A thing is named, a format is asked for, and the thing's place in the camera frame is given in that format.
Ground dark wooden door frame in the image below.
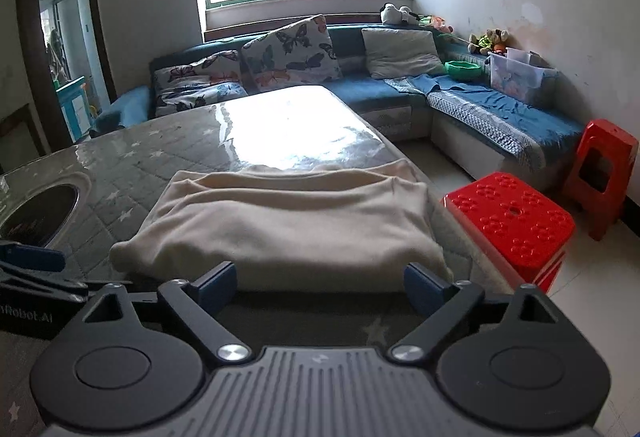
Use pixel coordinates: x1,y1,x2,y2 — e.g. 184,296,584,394
15,0,118,153

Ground grey quilted star table cover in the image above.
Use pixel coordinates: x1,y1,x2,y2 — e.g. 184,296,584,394
0,84,516,437

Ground cream garment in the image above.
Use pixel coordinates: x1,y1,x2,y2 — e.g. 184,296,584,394
109,158,455,293

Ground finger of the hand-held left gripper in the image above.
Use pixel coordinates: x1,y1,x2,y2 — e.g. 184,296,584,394
0,242,88,296

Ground clear plastic storage box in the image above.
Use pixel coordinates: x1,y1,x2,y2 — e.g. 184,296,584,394
487,48,558,108

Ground brown plush toys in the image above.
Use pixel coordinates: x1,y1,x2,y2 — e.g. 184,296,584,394
468,28,510,56

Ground tall red plastic stool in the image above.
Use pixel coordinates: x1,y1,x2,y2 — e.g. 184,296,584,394
560,118,640,242

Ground blue corner sofa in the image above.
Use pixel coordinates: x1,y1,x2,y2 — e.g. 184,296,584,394
90,24,586,178

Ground green orange plush toy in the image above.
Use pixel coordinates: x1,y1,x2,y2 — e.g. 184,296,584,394
419,14,453,34

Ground green plastic basin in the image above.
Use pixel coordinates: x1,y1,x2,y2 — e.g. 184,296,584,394
444,60,483,80

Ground black round induction cooktop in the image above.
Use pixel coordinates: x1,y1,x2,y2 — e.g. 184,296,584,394
0,182,81,248

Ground low dark wooden partition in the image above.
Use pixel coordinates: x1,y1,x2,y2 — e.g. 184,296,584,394
0,103,51,175

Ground grey plain pillow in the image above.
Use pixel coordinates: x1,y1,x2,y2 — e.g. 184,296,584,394
361,28,446,79

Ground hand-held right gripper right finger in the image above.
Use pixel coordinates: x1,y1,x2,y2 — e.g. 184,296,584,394
389,262,576,363

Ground blue sofa throw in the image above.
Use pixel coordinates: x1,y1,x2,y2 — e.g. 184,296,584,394
385,74,586,168

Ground panda plush toy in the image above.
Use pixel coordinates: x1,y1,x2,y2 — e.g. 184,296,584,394
380,3,421,27

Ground red plastic stool dotted seat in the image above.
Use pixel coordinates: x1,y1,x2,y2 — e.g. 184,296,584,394
440,171,577,295

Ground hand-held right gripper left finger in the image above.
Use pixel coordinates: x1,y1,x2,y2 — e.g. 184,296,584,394
65,262,252,365

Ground light blue cabinet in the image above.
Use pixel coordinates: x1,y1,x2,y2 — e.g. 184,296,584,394
56,76,98,140

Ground butterfly print pillow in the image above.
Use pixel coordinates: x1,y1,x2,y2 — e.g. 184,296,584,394
152,50,248,118
241,14,343,93

